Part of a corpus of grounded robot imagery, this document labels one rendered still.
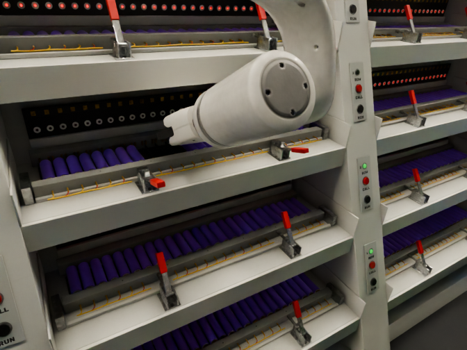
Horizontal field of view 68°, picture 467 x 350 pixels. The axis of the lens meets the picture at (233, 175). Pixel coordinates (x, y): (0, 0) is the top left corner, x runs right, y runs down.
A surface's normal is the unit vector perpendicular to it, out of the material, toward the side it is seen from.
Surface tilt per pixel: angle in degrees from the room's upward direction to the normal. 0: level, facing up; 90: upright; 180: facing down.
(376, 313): 90
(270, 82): 81
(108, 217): 112
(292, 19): 135
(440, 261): 22
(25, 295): 90
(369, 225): 90
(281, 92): 82
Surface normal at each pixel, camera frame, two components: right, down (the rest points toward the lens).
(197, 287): 0.05, -0.87
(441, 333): -0.14, -0.97
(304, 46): -0.76, 0.39
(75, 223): 0.51, 0.45
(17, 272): 0.49, 0.09
